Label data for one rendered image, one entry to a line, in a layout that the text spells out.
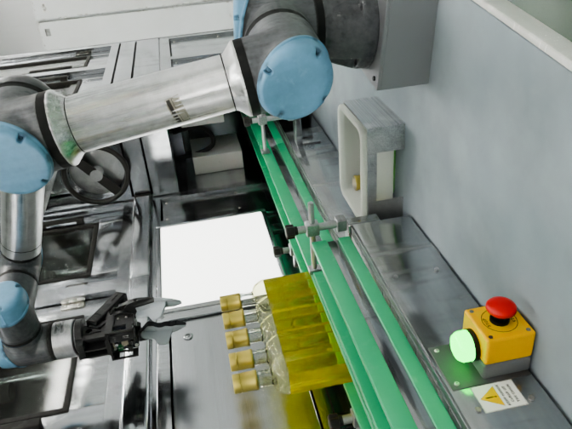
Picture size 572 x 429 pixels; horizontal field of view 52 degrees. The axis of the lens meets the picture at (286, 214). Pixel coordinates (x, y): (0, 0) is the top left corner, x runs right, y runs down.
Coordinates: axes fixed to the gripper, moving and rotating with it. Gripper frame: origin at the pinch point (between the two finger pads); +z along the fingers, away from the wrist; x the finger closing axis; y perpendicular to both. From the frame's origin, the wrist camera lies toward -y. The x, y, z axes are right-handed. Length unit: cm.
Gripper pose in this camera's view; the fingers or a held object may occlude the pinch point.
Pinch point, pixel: (177, 311)
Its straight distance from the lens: 125.4
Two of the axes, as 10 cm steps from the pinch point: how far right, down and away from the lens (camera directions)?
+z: 9.8, -1.6, 1.3
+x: -0.8, -8.6, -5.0
